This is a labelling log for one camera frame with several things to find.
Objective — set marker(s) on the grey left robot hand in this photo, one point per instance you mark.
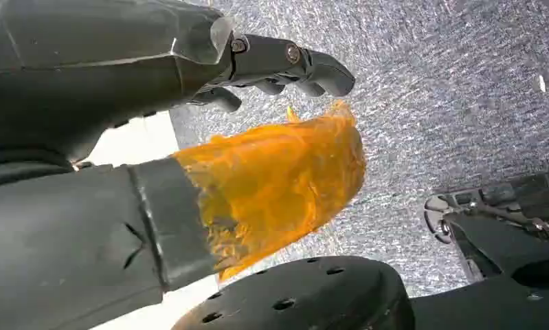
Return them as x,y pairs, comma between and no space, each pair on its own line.
74,237

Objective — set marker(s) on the black robot foot with holes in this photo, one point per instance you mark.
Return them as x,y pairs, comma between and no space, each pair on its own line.
310,296

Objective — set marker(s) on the black robot leg with ankle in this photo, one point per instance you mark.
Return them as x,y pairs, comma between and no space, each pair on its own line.
497,255

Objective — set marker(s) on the small white floor speck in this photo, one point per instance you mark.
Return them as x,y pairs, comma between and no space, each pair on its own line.
541,84

